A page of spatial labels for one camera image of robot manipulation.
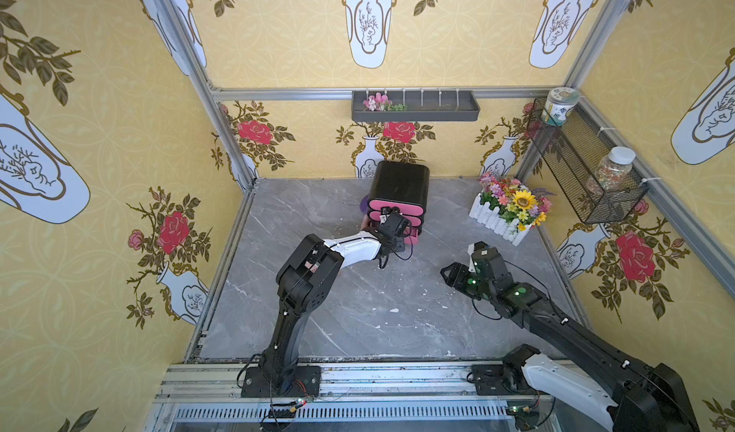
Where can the pink flowers on shelf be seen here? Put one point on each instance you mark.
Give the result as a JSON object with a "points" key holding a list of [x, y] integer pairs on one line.
{"points": [[381, 102]]}

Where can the flower planter white fence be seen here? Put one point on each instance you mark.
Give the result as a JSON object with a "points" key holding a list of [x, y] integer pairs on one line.
{"points": [[510, 209]]}

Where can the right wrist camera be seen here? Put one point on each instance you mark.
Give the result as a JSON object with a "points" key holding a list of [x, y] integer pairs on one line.
{"points": [[472, 249]]}

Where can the purple toy shovel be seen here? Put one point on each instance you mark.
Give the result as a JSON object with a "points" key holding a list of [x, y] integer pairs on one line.
{"points": [[364, 205]]}

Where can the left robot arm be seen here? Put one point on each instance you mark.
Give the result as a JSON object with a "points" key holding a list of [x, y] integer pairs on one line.
{"points": [[305, 281]]}

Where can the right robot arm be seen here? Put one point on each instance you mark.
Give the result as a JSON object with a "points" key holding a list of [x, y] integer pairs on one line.
{"points": [[616, 390]]}

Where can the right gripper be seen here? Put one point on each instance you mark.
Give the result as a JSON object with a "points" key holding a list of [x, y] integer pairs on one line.
{"points": [[459, 275]]}

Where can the black wire basket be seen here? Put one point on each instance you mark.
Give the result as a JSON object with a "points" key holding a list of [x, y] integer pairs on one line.
{"points": [[573, 152]]}

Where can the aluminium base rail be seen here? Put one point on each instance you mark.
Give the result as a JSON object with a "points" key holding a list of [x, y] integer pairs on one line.
{"points": [[218, 395]]}

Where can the black pink drawer cabinet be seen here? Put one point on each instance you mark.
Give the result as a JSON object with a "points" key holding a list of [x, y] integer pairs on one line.
{"points": [[401, 185]]}

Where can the grey wall shelf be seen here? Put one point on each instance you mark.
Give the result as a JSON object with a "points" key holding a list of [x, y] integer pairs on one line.
{"points": [[425, 105]]}

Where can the clear jar white lid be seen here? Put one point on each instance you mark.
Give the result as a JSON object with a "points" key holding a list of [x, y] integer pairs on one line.
{"points": [[611, 171]]}

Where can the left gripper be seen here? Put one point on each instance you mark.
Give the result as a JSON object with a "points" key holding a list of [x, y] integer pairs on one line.
{"points": [[389, 216]]}

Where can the jar with green label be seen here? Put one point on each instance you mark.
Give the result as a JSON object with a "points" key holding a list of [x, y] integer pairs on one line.
{"points": [[559, 104]]}

